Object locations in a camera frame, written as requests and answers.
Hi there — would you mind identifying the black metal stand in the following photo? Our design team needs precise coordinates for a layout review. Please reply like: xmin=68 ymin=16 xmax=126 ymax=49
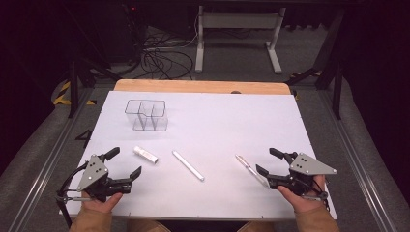
xmin=64 ymin=57 xmax=121 ymax=119
xmin=284 ymin=9 xmax=344 ymax=121

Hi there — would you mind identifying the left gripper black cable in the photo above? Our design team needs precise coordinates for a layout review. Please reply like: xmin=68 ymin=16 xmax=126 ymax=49
xmin=55 ymin=160 xmax=90 ymax=228

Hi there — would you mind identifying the metal floor rail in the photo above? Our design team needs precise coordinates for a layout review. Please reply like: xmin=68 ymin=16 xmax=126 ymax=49
xmin=317 ymin=90 xmax=399 ymax=232
xmin=8 ymin=88 xmax=95 ymax=232

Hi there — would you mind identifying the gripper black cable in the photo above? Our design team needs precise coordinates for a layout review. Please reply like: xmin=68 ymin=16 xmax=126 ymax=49
xmin=55 ymin=160 xmax=90 ymax=228
xmin=303 ymin=178 xmax=332 ymax=213

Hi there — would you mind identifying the long white pen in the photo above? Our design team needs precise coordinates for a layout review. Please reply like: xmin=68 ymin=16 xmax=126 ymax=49
xmin=171 ymin=150 xmax=206 ymax=183

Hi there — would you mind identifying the person's right leg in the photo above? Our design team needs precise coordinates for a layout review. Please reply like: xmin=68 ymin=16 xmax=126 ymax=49
xmin=237 ymin=221 xmax=276 ymax=232

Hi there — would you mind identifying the clear pen with white cap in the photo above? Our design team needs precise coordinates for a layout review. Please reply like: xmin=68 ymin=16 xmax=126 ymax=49
xmin=234 ymin=154 xmax=271 ymax=189

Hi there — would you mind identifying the white metal stand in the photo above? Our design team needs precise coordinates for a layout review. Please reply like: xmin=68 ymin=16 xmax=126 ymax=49
xmin=194 ymin=4 xmax=287 ymax=75

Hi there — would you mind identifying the black equipment rack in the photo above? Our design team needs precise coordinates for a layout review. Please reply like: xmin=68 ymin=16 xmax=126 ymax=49
xmin=105 ymin=0 xmax=147 ymax=66

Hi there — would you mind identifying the white cable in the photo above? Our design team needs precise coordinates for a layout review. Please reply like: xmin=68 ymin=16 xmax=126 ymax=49
xmin=141 ymin=14 xmax=199 ymax=52

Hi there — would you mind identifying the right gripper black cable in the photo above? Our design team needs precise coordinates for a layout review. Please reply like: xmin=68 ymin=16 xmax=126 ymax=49
xmin=303 ymin=178 xmax=332 ymax=213

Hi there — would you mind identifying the person's right hand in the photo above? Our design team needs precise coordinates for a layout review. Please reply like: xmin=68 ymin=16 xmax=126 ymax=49
xmin=277 ymin=173 xmax=327 ymax=215

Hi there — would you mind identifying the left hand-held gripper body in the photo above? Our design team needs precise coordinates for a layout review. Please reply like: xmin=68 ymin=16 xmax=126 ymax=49
xmin=76 ymin=154 xmax=133 ymax=203

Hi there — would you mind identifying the yellow black hazard tape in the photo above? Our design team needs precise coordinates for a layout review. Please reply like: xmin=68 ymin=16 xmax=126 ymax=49
xmin=52 ymin=80 xmax=98 ymax=106

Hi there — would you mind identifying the white table board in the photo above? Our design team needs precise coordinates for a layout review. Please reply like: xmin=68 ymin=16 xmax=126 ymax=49
xmin=58 ymin=90 xmax=338 ymax=221

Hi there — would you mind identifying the wooden table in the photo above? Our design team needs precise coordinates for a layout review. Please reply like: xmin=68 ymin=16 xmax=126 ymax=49
xmin=113 ymin=78 xmax=292 ymax=96

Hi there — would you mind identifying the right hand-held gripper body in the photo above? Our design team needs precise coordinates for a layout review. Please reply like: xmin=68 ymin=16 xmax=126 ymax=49
xmin=266 ymin=152 xmax=338 ymax=202

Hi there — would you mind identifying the tangle of black floor cables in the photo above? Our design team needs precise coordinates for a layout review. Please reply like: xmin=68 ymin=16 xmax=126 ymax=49
xmin=129 ymin=18 xmax=196 ymax=81

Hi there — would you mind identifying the clear plastic pen holder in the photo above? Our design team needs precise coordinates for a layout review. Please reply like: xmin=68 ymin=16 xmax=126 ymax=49
xmin=124 ymin=99 xmax=169 ymax=132

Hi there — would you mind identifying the person's left hand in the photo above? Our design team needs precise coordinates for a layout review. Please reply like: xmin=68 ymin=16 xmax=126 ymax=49
xmin=81 ymin=190 xmax=125 ymax=215

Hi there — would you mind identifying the short white tube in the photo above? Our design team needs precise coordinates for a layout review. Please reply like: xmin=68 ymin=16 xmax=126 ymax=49
xmin=132 ymin=145 xmax=160 ymax=165

